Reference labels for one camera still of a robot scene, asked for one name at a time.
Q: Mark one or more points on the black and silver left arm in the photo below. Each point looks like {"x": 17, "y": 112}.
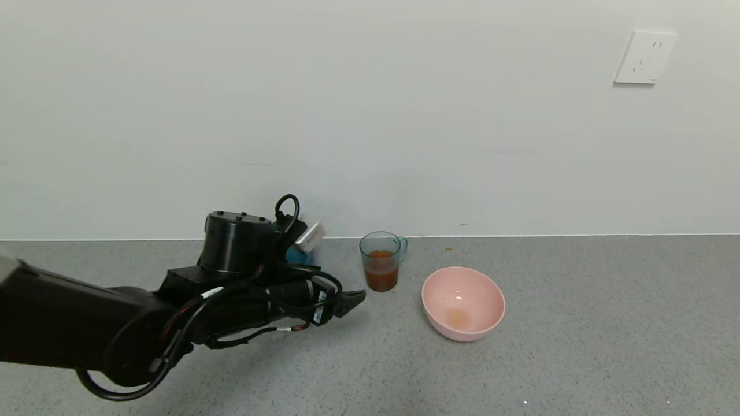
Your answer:
{"x": 58, "y": 323}

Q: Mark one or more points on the translucent blue ribbed cup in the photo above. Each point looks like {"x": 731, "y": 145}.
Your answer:
{"x": 381, "y": 245}

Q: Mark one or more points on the white wall socket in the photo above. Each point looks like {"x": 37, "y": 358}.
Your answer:
{"x": 644, "y": 58}

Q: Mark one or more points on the pink bowl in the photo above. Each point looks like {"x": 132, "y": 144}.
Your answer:
{"x": 462, "y": 300}

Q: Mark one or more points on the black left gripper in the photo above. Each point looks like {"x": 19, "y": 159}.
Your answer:
{"x": 321, "y": 307}

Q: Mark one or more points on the dark teal plastic basin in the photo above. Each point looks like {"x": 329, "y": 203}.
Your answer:
{"x": 298, "y": 255}

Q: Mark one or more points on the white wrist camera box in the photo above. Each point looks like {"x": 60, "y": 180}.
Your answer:
{"x": 311, "y": 236}

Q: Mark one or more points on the orange red liquid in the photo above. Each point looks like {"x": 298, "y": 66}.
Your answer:
{"x": 381, "y": 274}

